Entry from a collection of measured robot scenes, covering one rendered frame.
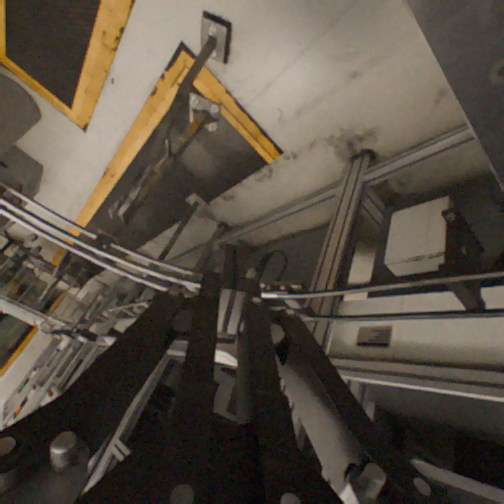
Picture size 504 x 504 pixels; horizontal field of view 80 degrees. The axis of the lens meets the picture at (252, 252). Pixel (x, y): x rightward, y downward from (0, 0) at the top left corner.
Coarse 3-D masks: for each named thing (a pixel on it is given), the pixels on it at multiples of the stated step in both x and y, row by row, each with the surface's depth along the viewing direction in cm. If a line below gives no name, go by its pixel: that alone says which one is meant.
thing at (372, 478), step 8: (368, 464) 9; (352, 472) 10; (360, 472) 10; (368, 472) 9; (376, 472) 9; (352, 480) 9; (360, 480) 9; (368, 480) 9; (376, 480) 9; (384, 480) 9; (344, 488) 10; (352, 488) 9; (360, 488) 9; (368, 488) 9; (376, 488) 9; (344, 496) 9; (352, 496) 9; (360, 496) 9; (368, 496) 9; (376, 496) 9; (384, 496) 9
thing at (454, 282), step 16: (448, 224) 48; (464, 224) 49; (448, 240) 46; (464, 240) 47; (448, 256) 45; (464, 256) 46; (448, 272) 42; (464, 272) 40; (480, 272) 39; (496, 272) 38; (464, 288) 43; (480, 288) 47; (464, 304) 46; (480, 304) 45
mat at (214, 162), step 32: (160, 96) 136; (224, 96) 124; (224, 128) 137; (256, 128) 131; (128, 160) 183; (192, 160) 162; (224, 160) 153; (256, 160) 145; (96, 192) 232; (160, 192) 198; (192, 192) 185; (224, 192) 174; (96, 224) 282; (160, 224) 235
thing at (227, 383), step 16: (224, 368) 105; (160, 384) 157; (224, 384) 99; (160, 400) 155; (224, 400) 94; (144, 416) 149; (224, 416) 90; (144, 432) 147; (96, 464) 130; (112, 464) 120
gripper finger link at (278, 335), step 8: (248, 280) 20; (256, 280) 20; (248, 288) 19; (256, 288) 19; (248, 296) 18; (256, 296) 18; (272, 312) 17; (240, 320) 17; (272, 320) 16; (240, 328) 17; (272, 328) 16; (280, 328) 16; (272, 336) 16; (280, 336) 16; (280, 344) 16; (288, 344) 16
